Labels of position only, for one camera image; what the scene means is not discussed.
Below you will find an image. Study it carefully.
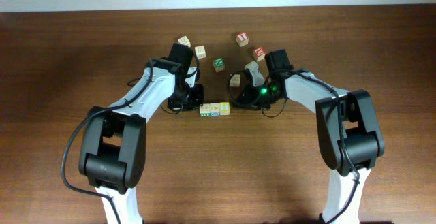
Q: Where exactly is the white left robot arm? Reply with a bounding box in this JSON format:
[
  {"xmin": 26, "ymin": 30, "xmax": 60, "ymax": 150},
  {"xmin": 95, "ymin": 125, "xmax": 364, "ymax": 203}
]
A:
[{"xmin": 78, "ymin": 44, "xmax": 204, "ymax": 223}]

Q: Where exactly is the wooden block green R side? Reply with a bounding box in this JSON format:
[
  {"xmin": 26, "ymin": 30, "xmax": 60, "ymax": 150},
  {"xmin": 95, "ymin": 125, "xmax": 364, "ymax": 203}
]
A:
[{"xmin": 194, "ymin": 46, "xmax": 206, "ymax": 59}]

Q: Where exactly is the wooden block E side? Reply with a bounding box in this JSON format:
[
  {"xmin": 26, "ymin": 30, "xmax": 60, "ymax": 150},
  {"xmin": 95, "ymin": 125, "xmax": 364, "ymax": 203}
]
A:
[{"xmin": 244, "ymin": 61, "xmax": 263, "ymax": 78}]

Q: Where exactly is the wooden block green side X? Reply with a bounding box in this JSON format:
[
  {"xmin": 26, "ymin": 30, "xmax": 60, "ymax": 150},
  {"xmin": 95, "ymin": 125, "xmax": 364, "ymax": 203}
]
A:
[{"xmin": 200, "ymin": 103, "xmax": 211, "ymax": 117}]

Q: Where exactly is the wooden block number 5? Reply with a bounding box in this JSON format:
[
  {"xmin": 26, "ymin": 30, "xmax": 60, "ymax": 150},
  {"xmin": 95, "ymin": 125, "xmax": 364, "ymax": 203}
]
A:
[{"xmin": 230, "ymin": 74, "xmax": 240, "ymax": 87}]

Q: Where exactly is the wooden block red I top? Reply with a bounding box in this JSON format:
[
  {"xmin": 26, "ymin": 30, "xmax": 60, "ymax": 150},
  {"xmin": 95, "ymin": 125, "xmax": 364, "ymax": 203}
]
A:
[{"xmin": 236, "ymin": 32, "xmax": 249, "ymax": 47}]

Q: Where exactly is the wooden block yellow top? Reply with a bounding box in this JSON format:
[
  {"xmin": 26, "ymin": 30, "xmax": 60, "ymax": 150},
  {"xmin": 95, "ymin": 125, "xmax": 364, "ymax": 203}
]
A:
[{"xmin": 219, "ymin": 102, "xmax": 230, "ymax": 116}]

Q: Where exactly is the wooden block green N top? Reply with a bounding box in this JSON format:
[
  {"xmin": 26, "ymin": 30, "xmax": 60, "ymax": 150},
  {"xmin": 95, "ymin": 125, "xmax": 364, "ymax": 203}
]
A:
[{"xmin": 213, "ymin": 58, "xmax": 225, "ymax": 72}]

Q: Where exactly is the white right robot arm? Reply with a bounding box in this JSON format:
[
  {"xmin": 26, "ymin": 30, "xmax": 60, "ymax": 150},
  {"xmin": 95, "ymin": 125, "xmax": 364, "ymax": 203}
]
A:
[{"xmin": 231, "ymin": 49, "xmax": 385, "ymax": 223}]

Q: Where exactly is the wooden block red U top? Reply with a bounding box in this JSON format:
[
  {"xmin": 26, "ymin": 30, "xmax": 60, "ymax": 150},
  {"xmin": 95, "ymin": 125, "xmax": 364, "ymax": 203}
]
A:
[{"xmin": 253, "ymin": 47, "xmax": 266, "ymax": 62}]

